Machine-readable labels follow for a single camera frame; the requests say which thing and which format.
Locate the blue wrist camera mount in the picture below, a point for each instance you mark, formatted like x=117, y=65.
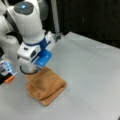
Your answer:
x=43, y=55

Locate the blue lit control box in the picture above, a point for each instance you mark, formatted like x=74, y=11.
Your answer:
x=5, y=67

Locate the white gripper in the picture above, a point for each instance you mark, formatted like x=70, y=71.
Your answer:
x=27, y=52

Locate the orange table clamp near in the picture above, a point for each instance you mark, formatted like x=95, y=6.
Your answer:
x=9, y=79

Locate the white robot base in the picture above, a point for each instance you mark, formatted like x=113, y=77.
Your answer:
x=10, y=43

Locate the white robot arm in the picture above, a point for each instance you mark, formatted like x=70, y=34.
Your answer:
x=22, y=36

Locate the orange terry towel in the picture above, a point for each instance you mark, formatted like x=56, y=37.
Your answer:
x=45, y=85

